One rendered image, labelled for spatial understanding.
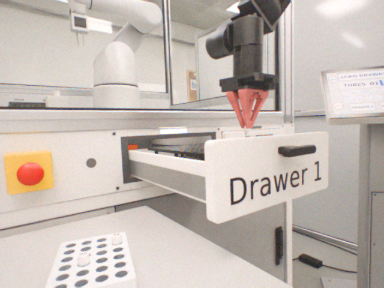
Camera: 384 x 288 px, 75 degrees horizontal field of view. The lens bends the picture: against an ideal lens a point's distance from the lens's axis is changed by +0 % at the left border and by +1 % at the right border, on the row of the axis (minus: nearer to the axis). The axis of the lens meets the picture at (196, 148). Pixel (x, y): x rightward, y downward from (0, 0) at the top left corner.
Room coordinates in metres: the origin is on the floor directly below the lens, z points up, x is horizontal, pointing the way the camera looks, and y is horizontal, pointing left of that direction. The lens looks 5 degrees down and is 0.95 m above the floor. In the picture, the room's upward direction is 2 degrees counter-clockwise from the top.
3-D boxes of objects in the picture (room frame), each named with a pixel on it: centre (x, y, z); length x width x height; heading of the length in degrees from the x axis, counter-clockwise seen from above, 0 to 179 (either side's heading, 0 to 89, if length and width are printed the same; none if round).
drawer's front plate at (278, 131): (0.85, -0.20, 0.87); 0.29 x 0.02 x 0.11; 126
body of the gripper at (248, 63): (0.50, -0.11, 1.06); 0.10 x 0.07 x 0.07; 36
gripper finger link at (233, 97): (0.50, -0.11, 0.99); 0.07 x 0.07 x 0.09; 36
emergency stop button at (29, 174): (0.44, 0.29, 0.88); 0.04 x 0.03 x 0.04; 126
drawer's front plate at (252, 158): (0.41, -0.13, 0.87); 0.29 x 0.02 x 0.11; 126
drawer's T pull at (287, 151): (0.39, -0.15, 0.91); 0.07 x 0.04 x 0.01; 126
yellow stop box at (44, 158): (0.46, 0.31, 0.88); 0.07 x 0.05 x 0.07; 126
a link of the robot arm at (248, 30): (0.51, -0.10, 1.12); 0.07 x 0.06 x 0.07; 36
